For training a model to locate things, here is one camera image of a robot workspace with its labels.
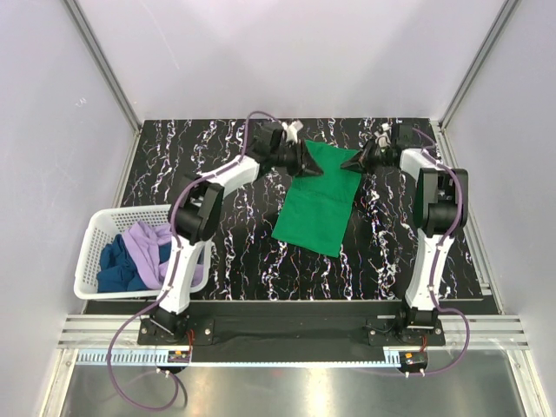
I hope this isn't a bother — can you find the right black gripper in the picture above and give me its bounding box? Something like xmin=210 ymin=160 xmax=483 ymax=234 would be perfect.
xmin=340 ymin=139 xmax=393 ymax=177

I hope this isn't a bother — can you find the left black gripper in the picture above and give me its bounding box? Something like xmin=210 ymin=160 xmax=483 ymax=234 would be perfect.
xmin=269 ymin=140 xmax=322 ymax=178

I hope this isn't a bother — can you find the green t shirt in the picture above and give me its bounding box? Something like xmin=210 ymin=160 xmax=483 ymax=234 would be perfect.
xmin=272 ymin=141 xmax=361 ymax=257

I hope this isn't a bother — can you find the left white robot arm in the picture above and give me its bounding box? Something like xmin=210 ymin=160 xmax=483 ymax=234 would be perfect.
xmin=149 ymin=120 xmax=323 ymax=344

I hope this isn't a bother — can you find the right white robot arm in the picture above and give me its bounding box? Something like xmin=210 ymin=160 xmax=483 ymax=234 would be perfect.
xmin=341 ymin=122 xmax=470 ymax=345

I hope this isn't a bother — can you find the lilac t shirt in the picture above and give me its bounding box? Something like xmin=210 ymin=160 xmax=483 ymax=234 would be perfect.
xmin=122 ymin=222 xmax=207 ymax=291

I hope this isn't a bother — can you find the right orange connector box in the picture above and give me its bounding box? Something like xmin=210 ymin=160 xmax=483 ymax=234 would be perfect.
xmin=401 ymin=352 xmax=428 ymax=367

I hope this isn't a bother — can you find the orange connector box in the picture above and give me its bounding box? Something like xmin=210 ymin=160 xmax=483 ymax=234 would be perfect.
xmin=401 ymin=352 xmax=428 ymax=367
xmin=168 ymin=350 xmax=191 ymax=363

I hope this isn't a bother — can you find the white plastic laundry basket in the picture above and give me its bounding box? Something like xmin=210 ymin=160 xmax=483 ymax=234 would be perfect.
xmin=72 ymin=203 xmax=215 ymax=302

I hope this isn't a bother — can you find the dark blue t shirt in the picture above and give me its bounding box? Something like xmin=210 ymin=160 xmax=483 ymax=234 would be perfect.
xmin=96 ymin=239 xmax=171 ymax=294

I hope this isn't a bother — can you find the left orange connector box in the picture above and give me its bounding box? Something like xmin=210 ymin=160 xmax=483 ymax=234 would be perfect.
xmin=168 ymin=350 xmax=191 ymax=363

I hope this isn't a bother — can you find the right aluminium frame post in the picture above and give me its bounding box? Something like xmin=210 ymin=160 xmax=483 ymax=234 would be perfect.
xmin=437 ymin=0 xmax=522 ymax=131

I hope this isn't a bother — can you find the aluminium frame post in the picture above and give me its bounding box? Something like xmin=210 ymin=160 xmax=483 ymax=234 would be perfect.
xmin=62 ymin=0 xmax=142 ymax=133
xmin=437 ymin=0 xmax=522 ymax=131

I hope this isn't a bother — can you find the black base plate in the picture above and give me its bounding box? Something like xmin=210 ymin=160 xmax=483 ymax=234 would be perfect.
xmin=137 ymin=301 xmax=446 ymax=367

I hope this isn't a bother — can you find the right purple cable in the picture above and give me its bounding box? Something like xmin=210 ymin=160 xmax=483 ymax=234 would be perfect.
xmin=423 ymin=306 xmax=472 ymax=375

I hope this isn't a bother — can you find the purple cable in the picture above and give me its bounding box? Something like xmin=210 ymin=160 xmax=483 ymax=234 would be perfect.
xmin=105 ymin=314 xmax=189 ymax=414
xmin=423 ymin=306 xmax=472 ymax=375

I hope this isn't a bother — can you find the left aluminium frame post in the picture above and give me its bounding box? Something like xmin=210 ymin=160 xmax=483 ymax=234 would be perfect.
xmin=62 ymin=0 xmax=142 ymax=133

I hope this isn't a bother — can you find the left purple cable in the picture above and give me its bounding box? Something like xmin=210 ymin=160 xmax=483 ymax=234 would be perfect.
xmin=105 ymin=314 xmax=189 ymax=414

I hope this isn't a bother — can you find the aluminium front rail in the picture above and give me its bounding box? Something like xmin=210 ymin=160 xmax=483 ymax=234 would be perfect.
xmin=57 ymin=314 xmax=528 ymax=350

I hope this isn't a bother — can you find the white slotted cable duct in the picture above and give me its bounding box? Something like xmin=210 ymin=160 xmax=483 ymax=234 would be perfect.
xmin=76 ymin=350 xmax=407 ymax=368

